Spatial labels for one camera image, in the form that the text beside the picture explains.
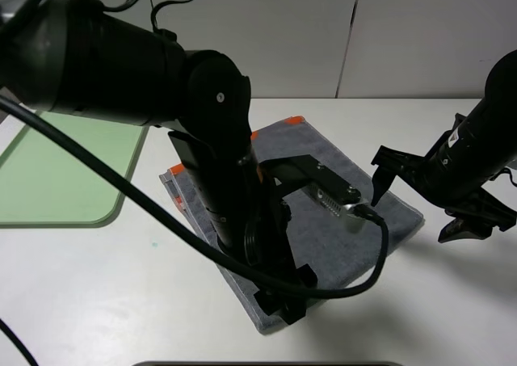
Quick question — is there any grey towel with orange pattern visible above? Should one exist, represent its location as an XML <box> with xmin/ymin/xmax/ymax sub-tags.
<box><xmin>158</xmin><ymin>116</ymin><xmax>425</xmax><ymax>335</ymax></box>

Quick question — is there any black left camera cable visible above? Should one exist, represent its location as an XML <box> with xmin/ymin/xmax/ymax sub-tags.
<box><xmin>0</xmin><ymin>97</ymin><xmax>389</xmax><ymax>366</ymax></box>

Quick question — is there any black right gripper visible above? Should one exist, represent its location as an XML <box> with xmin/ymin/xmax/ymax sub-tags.
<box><xmin>371</xmin><ymin>113</ymin><xmax>516</xmax><ymax>243</ymax></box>

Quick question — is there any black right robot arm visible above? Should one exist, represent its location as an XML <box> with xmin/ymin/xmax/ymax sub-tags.
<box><xmin>371</xmin><ymin>52</ymin><xmax>516</xmax><ymax>243</ymax></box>

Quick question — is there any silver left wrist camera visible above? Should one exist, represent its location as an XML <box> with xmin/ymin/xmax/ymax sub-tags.
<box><xmin>304</xmin><ymin>183</ymin><xmax>365</xmax><ymax>234</ymax></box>

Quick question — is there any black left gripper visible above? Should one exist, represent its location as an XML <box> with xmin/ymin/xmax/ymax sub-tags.
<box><xmin>220</xmin><ymin>155</ymin><xmax>361</xmax><ymax>325</ymax></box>

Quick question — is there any green plastic tray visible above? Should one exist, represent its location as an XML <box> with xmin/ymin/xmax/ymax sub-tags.
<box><xmin>1</xmin><ymin>112</ymin><xmax>148</xmax><ymax>228</ymax></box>

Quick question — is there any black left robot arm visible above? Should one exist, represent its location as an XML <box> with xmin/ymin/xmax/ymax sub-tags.
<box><xmin>1</xmin><ymin>0</ymin><xmax>366</xmax><ymax>323</ymax></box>

